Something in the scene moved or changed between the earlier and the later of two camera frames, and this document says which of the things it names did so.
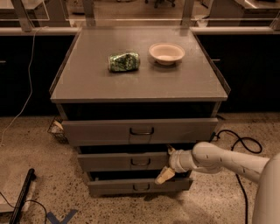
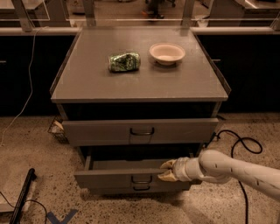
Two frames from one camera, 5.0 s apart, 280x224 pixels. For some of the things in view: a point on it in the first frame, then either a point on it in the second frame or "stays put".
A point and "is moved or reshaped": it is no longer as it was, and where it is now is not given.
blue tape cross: (64, 220) stays put
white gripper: (174, 161) to (180, 169)
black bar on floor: (15, 217) stays put
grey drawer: (102, 162) is moved or reshaped
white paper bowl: (166, 53) stays put
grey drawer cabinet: (128, 95) stays put
